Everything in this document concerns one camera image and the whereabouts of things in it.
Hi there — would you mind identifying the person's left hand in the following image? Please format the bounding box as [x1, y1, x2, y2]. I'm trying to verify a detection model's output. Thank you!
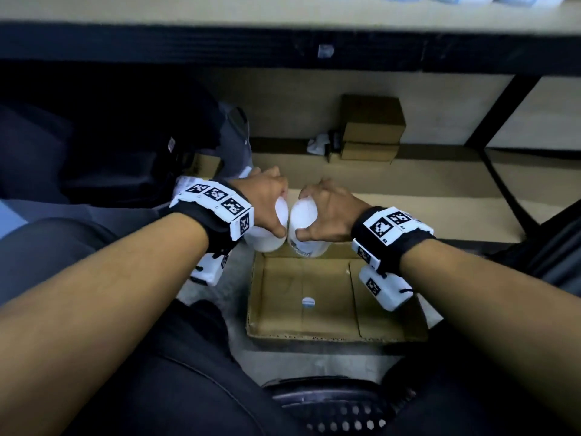
[228, 166, 290, 239]

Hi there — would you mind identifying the person's right hand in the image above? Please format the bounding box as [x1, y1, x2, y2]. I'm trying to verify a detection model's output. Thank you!
[294, 179, 374, 244]

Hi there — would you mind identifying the white plastic bottle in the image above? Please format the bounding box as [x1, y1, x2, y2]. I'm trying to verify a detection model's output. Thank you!
[288, 196, 333, 259]
[244, 195, 290, 255]

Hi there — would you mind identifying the person's left forearm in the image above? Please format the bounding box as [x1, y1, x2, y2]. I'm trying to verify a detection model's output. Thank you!
[0, 212, 210, 436]

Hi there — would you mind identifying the person's right forearm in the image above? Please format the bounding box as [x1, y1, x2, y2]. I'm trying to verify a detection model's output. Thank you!
[399, 237, 581, 433]

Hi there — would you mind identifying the left wrist marker tracker band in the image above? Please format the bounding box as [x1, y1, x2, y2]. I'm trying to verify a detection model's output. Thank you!
[169, 175, 255, 287]

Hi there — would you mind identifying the wrist marker tracker band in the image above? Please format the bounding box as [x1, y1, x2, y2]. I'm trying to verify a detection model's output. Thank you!
[169, 175, 255, 287]
[351, 206, 435, 312]

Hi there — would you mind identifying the open flat cardboard box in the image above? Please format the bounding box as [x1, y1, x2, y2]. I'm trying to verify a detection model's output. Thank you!
[246, 243, 429, 344]

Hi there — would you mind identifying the right wrist marker tracker band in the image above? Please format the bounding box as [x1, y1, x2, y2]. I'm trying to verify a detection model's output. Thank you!
[351, 206, 435, 312]

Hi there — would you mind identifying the crumpled white paper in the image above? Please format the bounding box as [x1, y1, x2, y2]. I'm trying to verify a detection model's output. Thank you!
[307, 133, 330, 156]

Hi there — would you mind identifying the flat brown cardboard box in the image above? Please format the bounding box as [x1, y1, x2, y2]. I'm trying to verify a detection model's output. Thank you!
[340, 141, 400, 162]

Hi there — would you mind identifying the large brown cardboard box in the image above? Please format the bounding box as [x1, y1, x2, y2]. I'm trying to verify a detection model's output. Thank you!
[340, 94, 407, 144]

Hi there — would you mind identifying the black plastic mesh basket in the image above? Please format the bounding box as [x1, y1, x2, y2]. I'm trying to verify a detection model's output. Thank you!
[262, 378, 411, 436]

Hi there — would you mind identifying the black bag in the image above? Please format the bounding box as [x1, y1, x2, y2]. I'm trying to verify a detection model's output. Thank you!
[0, 63, 253, 210]

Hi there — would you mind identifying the black metal shelf beam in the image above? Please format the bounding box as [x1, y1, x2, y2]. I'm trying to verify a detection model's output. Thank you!
[0, 21, 581, 77]

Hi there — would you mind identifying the black metal shelf brace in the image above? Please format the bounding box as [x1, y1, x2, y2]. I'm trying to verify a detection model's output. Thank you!
[466, 75, 542, 237]

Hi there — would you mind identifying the person's right leg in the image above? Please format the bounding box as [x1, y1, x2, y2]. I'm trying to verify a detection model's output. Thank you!
[380, 309, 581, 436]

